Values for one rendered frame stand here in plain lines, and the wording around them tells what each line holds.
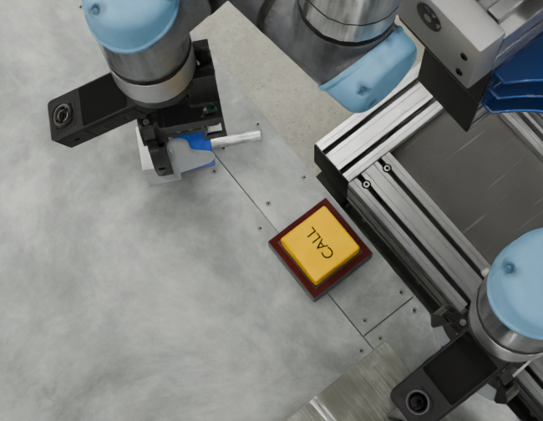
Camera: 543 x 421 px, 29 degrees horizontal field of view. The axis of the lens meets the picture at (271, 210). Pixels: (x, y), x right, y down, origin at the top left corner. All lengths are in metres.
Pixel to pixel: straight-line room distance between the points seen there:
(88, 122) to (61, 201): 0.20
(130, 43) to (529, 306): 0.35
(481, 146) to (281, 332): 0.79
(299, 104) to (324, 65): 1.25
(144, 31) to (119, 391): 0.45
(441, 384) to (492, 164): 0.94
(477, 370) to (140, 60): 0.38
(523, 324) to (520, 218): 1.05
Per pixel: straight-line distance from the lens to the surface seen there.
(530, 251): 0.73
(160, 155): 1.02
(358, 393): 1.01
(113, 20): 0.80
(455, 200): 1.78
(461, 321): 0.94
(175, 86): 0.91
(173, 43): 0.85
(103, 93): 0.99
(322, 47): 0.79
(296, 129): 2.03
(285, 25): 0.82
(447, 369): 0.91
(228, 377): 1.11
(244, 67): 2.08
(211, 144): 1.14
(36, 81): 1.24
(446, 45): 1.06
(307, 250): 1.09
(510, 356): 0.85
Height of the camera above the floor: 1.90
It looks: 73 degrees down
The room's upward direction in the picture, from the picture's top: 7 degrees counter-clockwise
